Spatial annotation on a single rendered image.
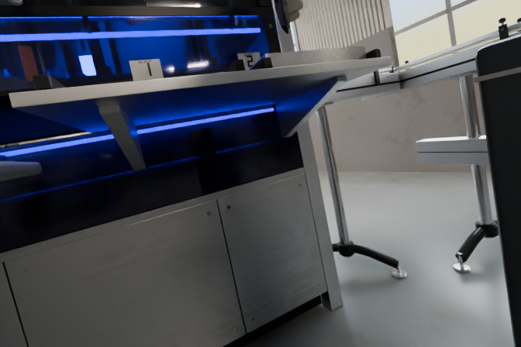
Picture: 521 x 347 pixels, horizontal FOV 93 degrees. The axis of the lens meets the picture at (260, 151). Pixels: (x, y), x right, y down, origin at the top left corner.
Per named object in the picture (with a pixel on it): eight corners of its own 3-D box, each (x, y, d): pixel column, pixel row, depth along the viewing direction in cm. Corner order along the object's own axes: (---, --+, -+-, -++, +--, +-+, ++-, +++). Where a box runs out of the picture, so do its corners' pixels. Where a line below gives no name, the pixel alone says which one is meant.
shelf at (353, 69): (97, 135, 76) (95, 128, 76) (291, 103, 102) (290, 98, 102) (12, 108, 32) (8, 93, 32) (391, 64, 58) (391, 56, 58)
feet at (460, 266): (448, 268, 111) (443, 238, 110) (506, 231, 130) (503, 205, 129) (468, 276, 104) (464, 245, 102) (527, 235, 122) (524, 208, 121)
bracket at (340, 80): (281, 138, 92) (274, 103, 91) (288, 136, 93) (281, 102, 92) (346, 129, 60) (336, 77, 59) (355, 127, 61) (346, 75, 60)
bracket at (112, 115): (135, 170, 73) (124, 127, 72) (146, 168, 74) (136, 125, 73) (117, 183, 41) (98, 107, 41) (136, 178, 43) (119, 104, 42)
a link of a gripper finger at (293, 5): (308, 18, 63) (300, -16, 63) (285, 22, 63) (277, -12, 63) (305, 25, 66) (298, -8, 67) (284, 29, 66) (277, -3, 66)
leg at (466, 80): (470, 236, 119) (447, 77, 113) (481, 230, 122) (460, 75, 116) (494, 242, 110) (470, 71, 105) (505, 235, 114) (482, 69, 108)
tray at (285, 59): (226, 104, 80) (224, 93, 80) (295, 93, 90) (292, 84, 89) (268, 71, 49) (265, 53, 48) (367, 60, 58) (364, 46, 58)
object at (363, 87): (293, 108, 104) (285, 70, 103) (277, 113, 119) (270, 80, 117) (403, 88, 130) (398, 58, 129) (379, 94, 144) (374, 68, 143)
